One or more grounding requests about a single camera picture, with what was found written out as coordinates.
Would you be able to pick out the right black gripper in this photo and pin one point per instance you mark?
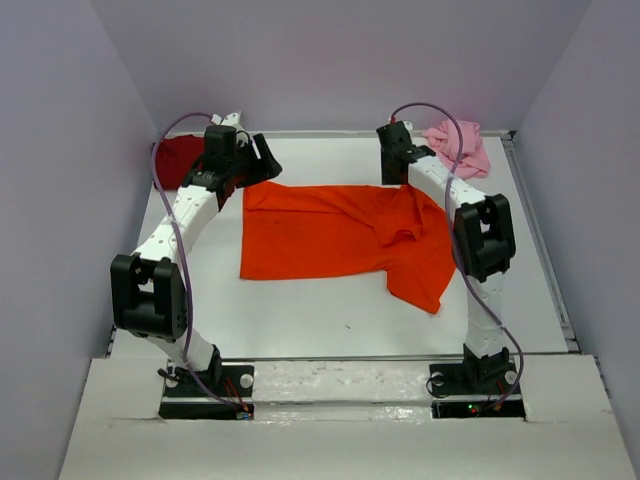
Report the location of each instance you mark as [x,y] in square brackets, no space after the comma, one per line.
[387,178]

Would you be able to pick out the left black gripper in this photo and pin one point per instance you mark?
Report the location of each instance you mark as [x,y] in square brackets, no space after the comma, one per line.
[268,168]

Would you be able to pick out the orange t-shirt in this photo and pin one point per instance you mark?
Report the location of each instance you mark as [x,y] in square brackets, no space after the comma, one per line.
[310,232]

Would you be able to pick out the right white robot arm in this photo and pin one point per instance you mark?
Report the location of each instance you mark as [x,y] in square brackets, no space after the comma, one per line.
[484,245]

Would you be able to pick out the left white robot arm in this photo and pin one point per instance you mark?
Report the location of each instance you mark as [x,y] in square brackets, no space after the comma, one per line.
[151,288]

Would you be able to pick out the pink crumpled t-shirt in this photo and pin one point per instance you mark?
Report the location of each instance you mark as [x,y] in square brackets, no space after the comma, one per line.
[447,140]

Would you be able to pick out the dark red folded t-shirt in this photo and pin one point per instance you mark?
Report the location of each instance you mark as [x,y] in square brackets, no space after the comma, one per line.
[175,157]

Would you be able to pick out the white front cover board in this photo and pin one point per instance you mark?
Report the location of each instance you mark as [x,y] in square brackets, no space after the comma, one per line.
[347,420]

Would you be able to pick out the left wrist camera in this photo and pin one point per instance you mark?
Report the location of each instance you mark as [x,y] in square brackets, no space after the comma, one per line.
[232,119]

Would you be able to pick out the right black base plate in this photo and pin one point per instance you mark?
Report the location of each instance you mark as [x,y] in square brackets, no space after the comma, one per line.
[457,395]

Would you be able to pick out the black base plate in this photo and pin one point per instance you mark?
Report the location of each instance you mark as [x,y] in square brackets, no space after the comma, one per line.
[229,399]
[457,395]

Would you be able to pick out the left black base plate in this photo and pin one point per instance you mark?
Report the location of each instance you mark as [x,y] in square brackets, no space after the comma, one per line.
[229,399]

